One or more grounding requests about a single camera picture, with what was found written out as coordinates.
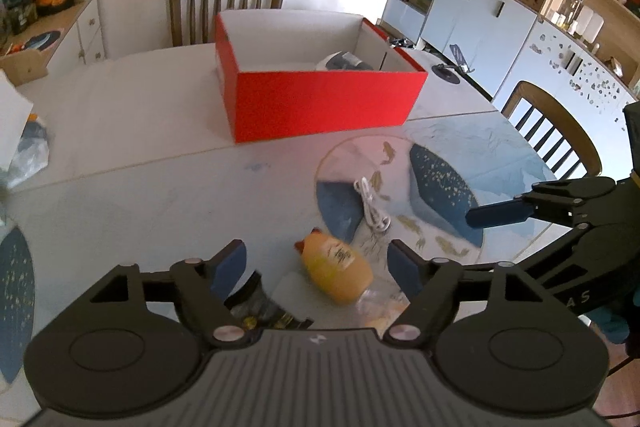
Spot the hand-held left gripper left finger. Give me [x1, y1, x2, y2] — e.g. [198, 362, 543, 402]
[87, 238, 262, 350]

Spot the white sideboard cabinet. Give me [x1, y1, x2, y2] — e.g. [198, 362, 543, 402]
[0, 0, 107, 85]

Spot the black phone stand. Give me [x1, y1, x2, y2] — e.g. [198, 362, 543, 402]
[432, 44, 473, 82]

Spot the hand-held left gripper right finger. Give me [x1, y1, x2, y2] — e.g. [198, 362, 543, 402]
[379, 238, 548, 350]

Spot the red cardboard box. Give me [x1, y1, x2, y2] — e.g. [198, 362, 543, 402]
[215, 10, 429, 144]

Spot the plastic tissue pack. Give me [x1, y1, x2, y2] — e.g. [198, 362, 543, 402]
[0, 72, 51, 188]

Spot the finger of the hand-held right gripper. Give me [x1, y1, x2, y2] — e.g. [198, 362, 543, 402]
[464, 176, 622, 229]
[519, 226, 602, 281]

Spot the white wooden wall cabinet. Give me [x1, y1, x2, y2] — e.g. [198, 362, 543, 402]
[380, 0, 640, 108]

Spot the black snack packet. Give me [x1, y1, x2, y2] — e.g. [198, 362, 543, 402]
[224, 271, 313, 333]

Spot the white charging cable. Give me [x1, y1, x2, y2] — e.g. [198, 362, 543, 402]
[353, 177, 392, 232]

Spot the dark glass jar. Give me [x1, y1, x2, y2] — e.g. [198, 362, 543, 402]
[7, 2, 38, 32]

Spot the white blue patterned desktop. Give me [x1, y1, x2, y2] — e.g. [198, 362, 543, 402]
[0, 42, 601, 408]

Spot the small cardboard box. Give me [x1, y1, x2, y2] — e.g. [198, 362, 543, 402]
[0, 49, 51, 86]

